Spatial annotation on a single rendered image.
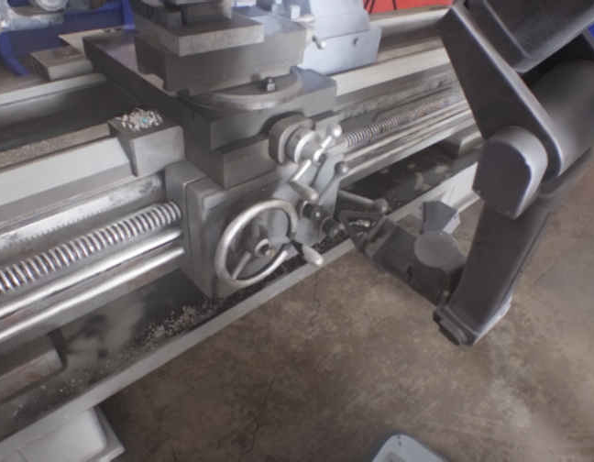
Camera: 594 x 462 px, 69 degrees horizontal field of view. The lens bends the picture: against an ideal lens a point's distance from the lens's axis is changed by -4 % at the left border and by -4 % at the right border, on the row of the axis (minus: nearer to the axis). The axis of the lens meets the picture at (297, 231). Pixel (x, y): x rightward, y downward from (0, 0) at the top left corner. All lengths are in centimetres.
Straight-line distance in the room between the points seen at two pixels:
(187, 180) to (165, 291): 41
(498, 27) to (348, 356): 138
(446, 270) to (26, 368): 84
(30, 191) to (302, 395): 99
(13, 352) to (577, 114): 104
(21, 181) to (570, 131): 79
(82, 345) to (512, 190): 99
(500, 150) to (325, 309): 143
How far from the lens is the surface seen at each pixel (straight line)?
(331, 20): 129
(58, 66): 125
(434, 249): 61
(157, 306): 117
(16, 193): 87
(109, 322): 117
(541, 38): 29
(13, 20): 97
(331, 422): 145
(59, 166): 89
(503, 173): 32
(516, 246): 43
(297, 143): 83
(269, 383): 150
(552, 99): 32
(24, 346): 110
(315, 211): 101
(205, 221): 86
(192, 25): 81
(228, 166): 82
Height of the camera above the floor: 128
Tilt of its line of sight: 40 degrees down
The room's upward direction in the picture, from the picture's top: 6 degrees clockwise
